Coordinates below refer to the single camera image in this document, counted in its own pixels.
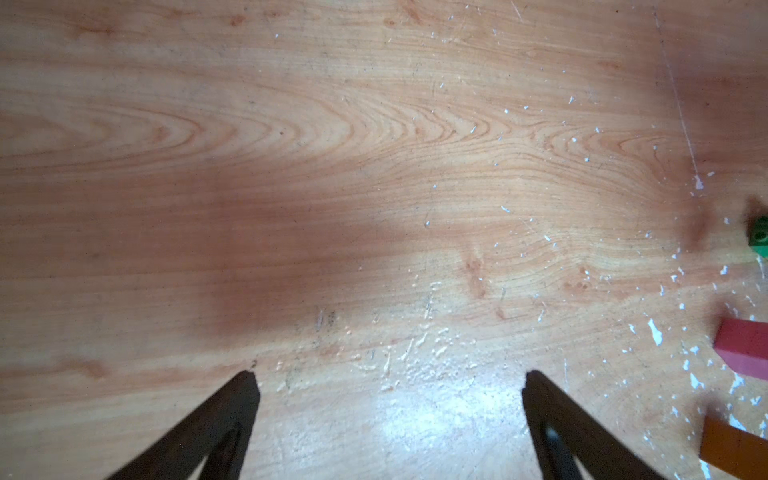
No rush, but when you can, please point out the dark green lego brick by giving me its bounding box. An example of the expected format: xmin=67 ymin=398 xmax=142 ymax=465
xmin=748 ymin=216 xmax=768 ymax=259

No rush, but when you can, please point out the brown lego plate left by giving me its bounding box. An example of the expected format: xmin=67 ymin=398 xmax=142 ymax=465
xmin=699 ymin=416 xmax=768 ymax=480

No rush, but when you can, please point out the pink lego brick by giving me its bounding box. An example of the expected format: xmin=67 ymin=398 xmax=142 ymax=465
xmin=714 ymin=318 xmax=768 ymax=381

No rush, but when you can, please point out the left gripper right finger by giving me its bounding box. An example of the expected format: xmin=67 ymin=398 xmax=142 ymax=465
xmin=521 ymin=370 xmax=661 ymax=479

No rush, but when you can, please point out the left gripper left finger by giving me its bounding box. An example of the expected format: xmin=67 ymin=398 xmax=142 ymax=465
xmin=110 ymin=370 xmax=260 ymax=479

